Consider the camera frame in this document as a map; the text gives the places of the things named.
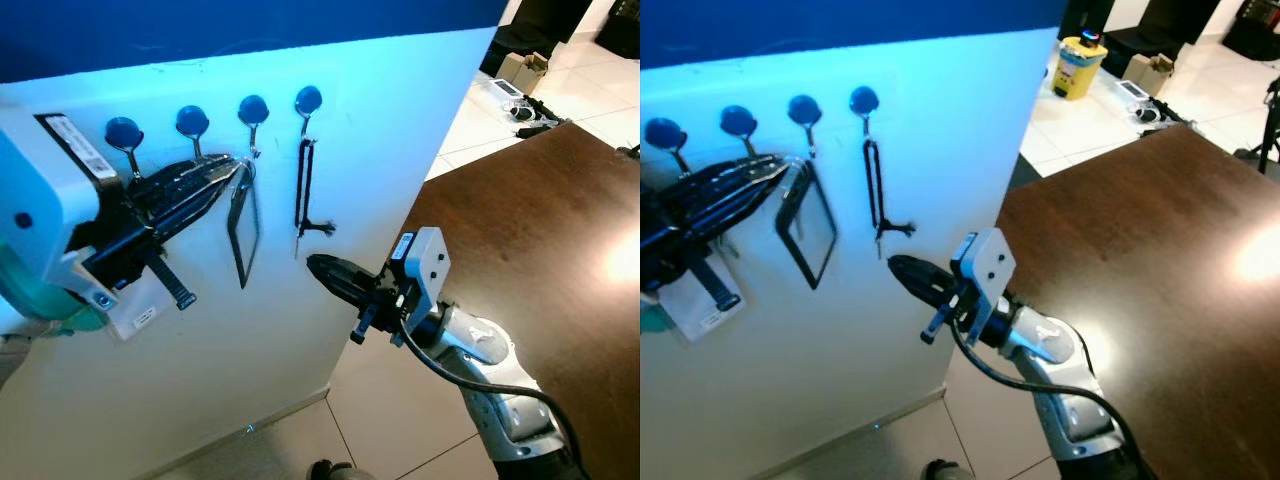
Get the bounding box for black lanyard strap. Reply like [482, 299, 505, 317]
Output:
[862, 137, 917, 260]
[292, 137, 339, 260]

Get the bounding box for small open cardboard box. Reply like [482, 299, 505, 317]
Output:
[1121, 52, 1177, 97]
[496, 50, 550, 94]

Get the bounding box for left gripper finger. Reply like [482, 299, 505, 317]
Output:
[133, 154, 240, 207]
[699, 164, 802, 247]
[149, 164, 242, 245]
[684, 153, 802, 207]

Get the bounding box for black folding chair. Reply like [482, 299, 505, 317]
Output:
[1234, 75, 1280, 177]

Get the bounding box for white label sticker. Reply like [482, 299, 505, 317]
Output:
[104, 269, 170, 344]
[657, 274, 749, 345]

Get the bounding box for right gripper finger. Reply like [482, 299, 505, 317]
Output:
[307, 254, 387, 290]
[887, 254, 964, 290]
[309, 267, 380, 307]
[889, 268, 958, 307]

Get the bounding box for blue wall hook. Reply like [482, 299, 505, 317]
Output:
[237, 94, 272, 160]
[175, 104, 212, 160]
[644, 116, 692, 177]
[719, 104, 759, 162]
[849, 85, 882, 140]
[104, 116, 147, 182]
[294, 85, 325, 142]
[786, 93, 824, 160]

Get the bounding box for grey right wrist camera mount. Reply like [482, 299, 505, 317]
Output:
[950, 228, 1019, 323]
[388, 227, 452, 323]

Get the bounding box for black key holder with keys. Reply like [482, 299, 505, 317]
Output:
[774, 158, 840, 292]
[226, 158, 264, 292]

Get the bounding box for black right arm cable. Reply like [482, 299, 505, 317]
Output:
[948, 318, 1153, 473]
[398, 313, 587, 473]

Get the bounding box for black devices with cables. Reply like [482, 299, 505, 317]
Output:
[1139, 94, 1197, 132]
[509, 94, 567, 137]

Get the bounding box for large black bag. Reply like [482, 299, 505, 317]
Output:
[479, 0, 592, 77]
[1099, 0, 1222, 77]

